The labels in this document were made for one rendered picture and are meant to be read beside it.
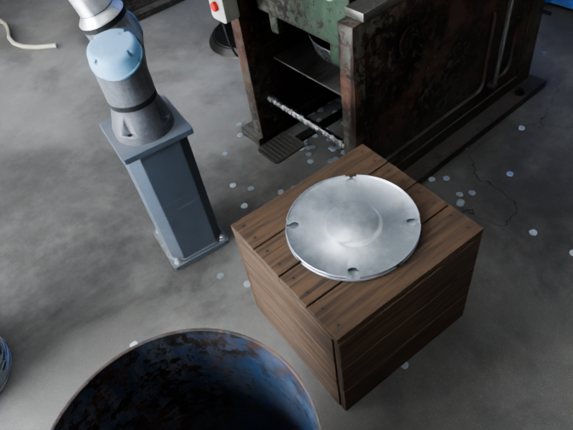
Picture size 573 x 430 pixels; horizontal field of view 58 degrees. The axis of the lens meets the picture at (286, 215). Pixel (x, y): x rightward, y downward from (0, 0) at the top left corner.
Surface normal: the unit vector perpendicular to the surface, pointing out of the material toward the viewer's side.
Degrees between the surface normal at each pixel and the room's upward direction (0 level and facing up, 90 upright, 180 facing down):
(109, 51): 7
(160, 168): 90
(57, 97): 0
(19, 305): 0
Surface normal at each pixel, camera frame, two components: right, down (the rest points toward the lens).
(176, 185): 0.53, 0.59
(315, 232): -0.13, -0.66
